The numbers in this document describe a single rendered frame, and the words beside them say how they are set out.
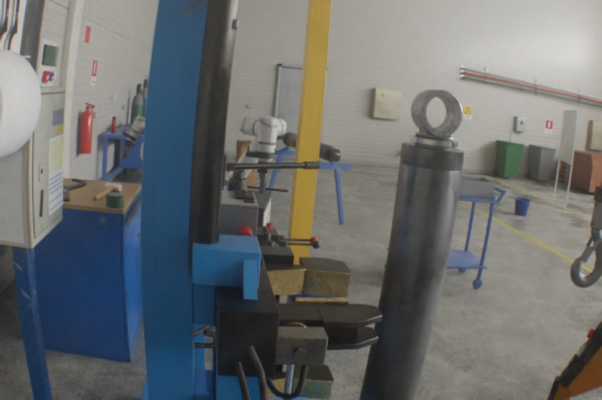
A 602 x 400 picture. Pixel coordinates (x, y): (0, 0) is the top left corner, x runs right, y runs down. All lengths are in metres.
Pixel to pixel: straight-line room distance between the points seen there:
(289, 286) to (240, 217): 0.30
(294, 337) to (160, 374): 0.58
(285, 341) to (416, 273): 0.53
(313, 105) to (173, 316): 2.77
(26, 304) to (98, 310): 1.44
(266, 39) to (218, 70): 11.00
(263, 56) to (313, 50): 8.22
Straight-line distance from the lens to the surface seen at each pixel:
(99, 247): 2.81
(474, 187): 4.72
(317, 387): 2.05
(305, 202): 4.19
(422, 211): 1.61
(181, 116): 1.46
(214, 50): 1.35
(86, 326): 3.03
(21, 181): 1.28
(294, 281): 1.84
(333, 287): 1.85
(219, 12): 1.36
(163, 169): 1.48
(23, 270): 1.51
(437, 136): 1.63
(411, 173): 1.61
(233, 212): 1.87
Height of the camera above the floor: 1.60
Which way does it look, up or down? 9 degrees down
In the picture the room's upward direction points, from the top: 5 degrees clockwise
